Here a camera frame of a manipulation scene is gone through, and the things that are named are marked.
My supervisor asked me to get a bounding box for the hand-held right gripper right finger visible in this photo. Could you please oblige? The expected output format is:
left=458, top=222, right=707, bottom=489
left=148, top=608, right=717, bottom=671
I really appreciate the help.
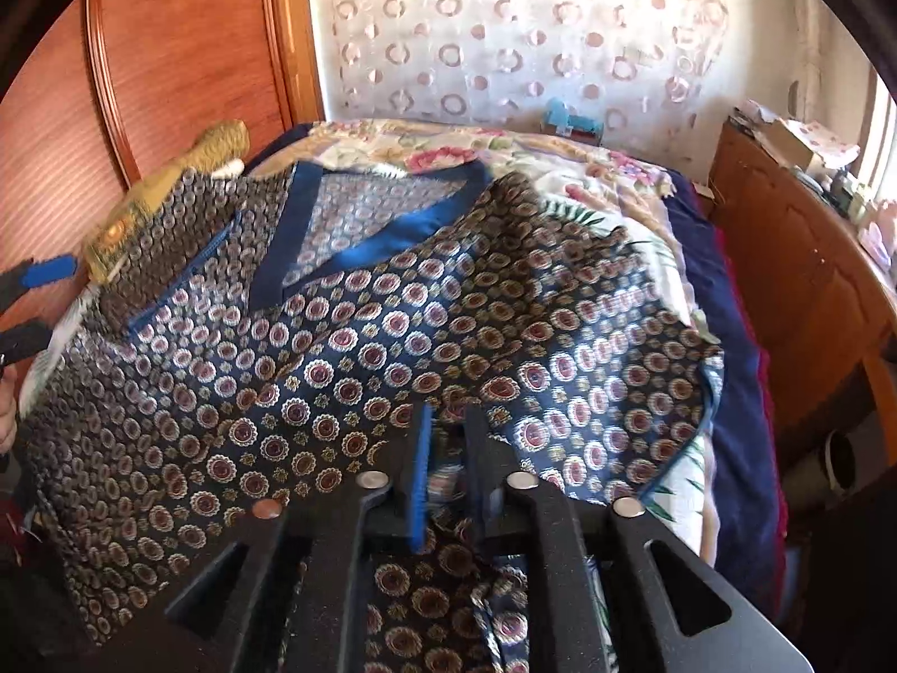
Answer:
left=464, top=408, right=814, bottom=673

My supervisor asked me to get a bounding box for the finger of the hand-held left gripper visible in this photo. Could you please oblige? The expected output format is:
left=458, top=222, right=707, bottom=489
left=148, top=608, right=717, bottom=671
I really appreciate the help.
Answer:
left=0, top=326, right=52, bottom=367
left=0, top=253, right=78, bottom=311

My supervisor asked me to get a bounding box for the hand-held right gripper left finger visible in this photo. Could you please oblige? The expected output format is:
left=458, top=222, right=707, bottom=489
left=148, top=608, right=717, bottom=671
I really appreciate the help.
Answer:
left=91, top=403, right=436, bottom=673

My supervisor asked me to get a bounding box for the navy medallion print top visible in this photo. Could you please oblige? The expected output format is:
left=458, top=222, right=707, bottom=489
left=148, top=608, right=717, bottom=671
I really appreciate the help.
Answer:
left=14, top=160, right=726, bottom=673

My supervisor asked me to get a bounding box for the gold embroidered pillow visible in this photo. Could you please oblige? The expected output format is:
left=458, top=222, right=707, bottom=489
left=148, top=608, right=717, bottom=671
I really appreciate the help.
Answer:
left=80, top=119, right=251, bottom=286

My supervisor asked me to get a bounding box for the leaf print bed sheet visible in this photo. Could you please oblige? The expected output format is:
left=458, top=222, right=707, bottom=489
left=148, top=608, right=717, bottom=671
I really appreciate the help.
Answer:
left=17, top=186, right=730, bottom=569

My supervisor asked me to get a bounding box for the wooden headboard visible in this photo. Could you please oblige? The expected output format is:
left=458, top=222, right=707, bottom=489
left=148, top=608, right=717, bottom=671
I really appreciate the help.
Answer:
left=0, top=0, right=327, bottom=338

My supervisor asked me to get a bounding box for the navy blanket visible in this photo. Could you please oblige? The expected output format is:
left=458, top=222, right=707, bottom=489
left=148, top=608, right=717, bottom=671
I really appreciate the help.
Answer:
left=659, top=168, right=793, bottom=618

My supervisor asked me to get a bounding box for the floral quilt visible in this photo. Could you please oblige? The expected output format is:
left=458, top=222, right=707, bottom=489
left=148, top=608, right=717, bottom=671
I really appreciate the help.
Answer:
left=248, top=119, right=702, bottom=327

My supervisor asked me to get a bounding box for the white cylindrical container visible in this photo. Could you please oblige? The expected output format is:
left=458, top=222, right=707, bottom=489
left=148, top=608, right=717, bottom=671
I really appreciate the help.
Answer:
left=799, top=427, right=877, bottom=506

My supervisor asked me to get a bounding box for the teal box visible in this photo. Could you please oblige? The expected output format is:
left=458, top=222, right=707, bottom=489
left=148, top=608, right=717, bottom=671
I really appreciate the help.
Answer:
left=543, top=98, right=607, bottom=148

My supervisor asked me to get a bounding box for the wooden cabinet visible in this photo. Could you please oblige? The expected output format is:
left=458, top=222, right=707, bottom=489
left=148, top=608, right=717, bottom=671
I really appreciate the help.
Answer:
left=708, top=119, right=897, bottom=453

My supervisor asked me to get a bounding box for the white circle pattern curtain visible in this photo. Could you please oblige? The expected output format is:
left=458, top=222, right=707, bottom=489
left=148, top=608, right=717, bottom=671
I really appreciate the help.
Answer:
left=308, top=0, right=807, bottom=150

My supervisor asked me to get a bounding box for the cardboard box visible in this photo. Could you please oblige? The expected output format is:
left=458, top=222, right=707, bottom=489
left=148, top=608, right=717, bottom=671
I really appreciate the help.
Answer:
left=760, top=119, right=824, bottom=173

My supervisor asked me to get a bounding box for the white dotted paper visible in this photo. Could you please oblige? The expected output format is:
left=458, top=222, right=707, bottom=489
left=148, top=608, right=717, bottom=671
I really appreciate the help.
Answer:
left=785, top=118, right=862, bottom=169

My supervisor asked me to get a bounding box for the window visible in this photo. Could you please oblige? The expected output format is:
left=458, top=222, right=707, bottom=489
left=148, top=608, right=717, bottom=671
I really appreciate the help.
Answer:
left=858, top=70, right=897, bottom=187

